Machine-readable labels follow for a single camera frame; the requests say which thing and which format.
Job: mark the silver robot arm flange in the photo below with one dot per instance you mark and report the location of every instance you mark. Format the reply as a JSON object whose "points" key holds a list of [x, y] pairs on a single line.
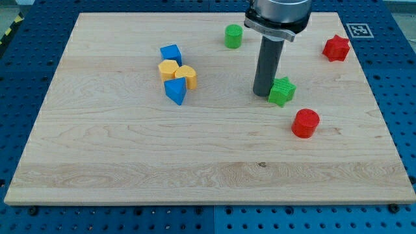
{"points": [[278, 19]]}

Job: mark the blue triangle block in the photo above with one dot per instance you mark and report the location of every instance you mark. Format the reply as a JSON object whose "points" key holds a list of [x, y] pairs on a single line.
{"points": [[176, 89]]}

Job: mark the yellow heart block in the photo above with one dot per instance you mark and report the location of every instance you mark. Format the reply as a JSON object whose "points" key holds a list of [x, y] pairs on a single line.
{"points": [[190, 75]]}

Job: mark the wooden board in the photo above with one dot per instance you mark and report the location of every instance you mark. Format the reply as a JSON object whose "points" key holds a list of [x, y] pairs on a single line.
{"points": [[107, 134]]}

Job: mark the yellow hexagon block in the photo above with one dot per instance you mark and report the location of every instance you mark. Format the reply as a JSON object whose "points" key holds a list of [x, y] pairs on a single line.
{"points": [[167, 69]]}

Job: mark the blue cube block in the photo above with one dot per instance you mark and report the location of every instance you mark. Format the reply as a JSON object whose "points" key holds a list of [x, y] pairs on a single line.
{"points": [[171, 52]]}

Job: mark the green star block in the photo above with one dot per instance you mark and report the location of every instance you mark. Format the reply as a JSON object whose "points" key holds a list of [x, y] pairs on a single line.
{"points": [[281, 92]]}

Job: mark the green cylinder block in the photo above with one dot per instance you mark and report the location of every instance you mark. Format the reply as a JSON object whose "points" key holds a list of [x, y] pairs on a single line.
{"points": [[233, 36]]}

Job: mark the grey cylindrical pointer tool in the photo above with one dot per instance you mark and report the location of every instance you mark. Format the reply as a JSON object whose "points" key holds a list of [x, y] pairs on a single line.
{"points": [[267, 64]]}

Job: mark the red cylinder block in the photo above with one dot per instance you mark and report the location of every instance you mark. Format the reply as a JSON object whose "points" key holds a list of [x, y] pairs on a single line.
{"points": [[305, 123]]}

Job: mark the red star block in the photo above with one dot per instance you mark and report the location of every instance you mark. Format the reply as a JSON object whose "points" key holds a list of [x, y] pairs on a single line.
{"points": [[336, 48]]}

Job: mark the white fiducial marker tag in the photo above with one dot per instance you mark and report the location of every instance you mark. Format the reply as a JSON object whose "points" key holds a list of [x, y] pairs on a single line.
{"points": [[359, 30]]}

